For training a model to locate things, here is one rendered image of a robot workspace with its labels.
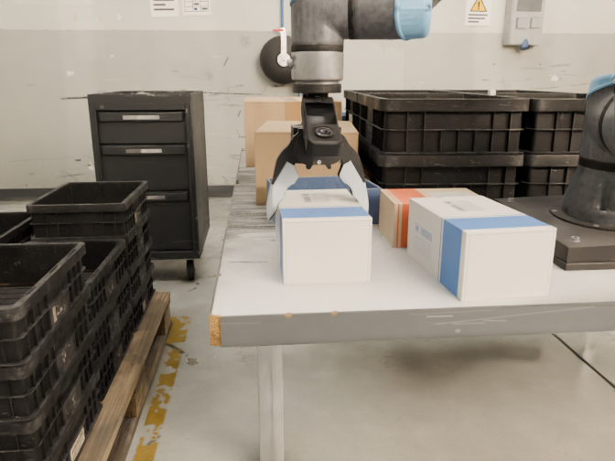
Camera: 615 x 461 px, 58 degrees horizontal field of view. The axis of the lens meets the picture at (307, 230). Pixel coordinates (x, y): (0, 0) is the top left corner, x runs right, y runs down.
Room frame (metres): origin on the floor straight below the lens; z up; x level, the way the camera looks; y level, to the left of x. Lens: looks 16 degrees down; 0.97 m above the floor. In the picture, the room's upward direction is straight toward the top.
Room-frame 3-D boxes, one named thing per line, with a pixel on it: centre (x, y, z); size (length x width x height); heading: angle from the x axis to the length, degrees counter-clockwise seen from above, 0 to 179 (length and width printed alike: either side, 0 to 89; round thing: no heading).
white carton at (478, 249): (0.75, -0.23, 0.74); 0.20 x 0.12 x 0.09; 10
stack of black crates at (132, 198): (1.84, 0.73, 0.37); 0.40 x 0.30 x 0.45; 5
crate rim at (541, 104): (1.32, -0.59, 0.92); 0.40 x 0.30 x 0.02; 2
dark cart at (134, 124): (2.79, 0.77, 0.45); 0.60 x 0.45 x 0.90; 5
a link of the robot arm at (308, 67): (0.82, -0.01, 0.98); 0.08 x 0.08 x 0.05
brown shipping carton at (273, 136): (1.32, 0.00, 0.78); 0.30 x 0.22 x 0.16; 179
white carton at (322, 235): (0.80, -0.02, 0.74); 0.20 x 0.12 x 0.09; 6
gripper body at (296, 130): (0.83, -0.01, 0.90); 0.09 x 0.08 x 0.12; 6
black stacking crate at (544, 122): (1.32, -0.59, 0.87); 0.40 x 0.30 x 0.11; 2
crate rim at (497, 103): (1.31, -0.29, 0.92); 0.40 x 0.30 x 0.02; 2
